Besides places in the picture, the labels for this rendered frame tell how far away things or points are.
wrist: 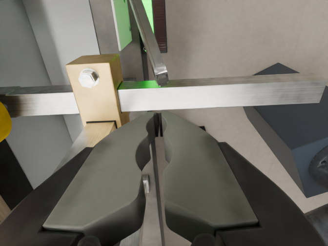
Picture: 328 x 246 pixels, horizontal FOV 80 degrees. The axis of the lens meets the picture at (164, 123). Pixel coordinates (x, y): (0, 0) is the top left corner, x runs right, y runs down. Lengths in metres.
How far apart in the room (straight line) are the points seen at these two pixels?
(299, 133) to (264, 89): 0.51
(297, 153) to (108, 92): 0.62
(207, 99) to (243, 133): 1.14
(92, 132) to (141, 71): 0.19
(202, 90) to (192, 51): 0.87
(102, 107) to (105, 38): 0.18
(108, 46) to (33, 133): 0.24
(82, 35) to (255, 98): 0.37
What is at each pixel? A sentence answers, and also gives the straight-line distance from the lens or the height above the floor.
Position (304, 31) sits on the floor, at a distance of 1.28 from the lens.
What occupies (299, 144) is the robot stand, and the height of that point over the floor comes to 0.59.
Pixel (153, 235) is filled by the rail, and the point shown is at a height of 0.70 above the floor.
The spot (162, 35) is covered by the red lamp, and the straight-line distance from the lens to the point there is 0.38.
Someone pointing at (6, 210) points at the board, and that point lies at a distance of 0.43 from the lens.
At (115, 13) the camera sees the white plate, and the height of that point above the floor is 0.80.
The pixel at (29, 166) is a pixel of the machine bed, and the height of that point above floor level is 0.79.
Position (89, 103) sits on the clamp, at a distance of 0.25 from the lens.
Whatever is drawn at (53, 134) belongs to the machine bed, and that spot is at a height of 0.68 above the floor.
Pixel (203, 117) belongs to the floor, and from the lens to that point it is 1.25.
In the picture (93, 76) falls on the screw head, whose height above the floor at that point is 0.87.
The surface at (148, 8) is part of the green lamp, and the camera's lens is 0.38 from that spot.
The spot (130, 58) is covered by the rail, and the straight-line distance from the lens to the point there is 0.39.
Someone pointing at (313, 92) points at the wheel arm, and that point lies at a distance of 0.30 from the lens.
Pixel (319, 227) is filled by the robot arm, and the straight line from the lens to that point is 0.68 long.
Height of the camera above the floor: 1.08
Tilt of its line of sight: 60 degrees down
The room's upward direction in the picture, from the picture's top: 179 degrees counter-clockwise
